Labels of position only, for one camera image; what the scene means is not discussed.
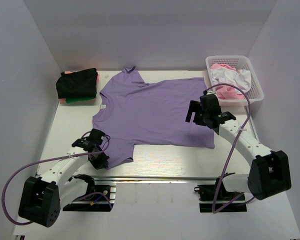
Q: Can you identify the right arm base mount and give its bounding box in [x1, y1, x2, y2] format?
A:
[193, 184, 247, 213]

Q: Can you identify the aluminium table edge rail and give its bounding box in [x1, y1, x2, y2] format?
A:
[34, 174, 273, 182]

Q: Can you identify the green folded t-shirt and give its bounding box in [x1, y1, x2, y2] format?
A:
[65, 97, 85, 104]

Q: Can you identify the white garment in basket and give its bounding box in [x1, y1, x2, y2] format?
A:
[210, 67, 252, 93]

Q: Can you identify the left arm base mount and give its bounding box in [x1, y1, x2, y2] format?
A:
[62, 174, 116, 212]

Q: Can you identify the purple t-shirt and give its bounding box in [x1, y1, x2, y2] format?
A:
[92, 67, 215, 169]

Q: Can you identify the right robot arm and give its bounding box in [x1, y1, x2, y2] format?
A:
[185, 94, 292, 200]

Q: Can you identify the pink plastic laundry basket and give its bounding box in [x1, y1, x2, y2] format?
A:
[205, 55, 264, 106]

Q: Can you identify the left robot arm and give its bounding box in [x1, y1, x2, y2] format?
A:
[18, 128, 110, 228]

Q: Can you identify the black folded t-shirt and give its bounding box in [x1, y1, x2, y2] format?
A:
[55, 67, 99, 100]

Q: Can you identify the pink garment in basket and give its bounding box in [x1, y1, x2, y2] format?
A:
[210, 63, 245, 100]

